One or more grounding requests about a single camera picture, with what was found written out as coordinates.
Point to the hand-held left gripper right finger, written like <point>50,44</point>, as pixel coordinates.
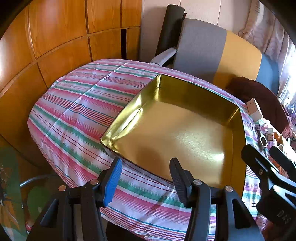
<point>182,183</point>

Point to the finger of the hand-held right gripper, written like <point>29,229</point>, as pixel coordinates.
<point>283,161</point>
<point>256,160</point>

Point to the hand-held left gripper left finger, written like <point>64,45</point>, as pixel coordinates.
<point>113,183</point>

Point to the gold tin box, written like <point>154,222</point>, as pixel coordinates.
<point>175,139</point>

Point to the small pale box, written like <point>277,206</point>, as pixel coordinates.
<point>269,134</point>

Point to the white carton box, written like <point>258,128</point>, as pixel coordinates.
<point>254,109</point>

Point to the dark red jacket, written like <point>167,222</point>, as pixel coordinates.
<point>261,92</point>

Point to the striped tablecloth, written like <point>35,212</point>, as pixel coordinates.
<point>76,111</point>

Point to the grey yellow blue chair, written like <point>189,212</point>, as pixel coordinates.
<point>198,46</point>

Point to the patterned curtain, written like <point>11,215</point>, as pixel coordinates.
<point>272,30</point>

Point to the black rolled mat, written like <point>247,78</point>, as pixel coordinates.
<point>170,27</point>

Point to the wooden wardrobe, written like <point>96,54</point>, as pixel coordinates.
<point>57,34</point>

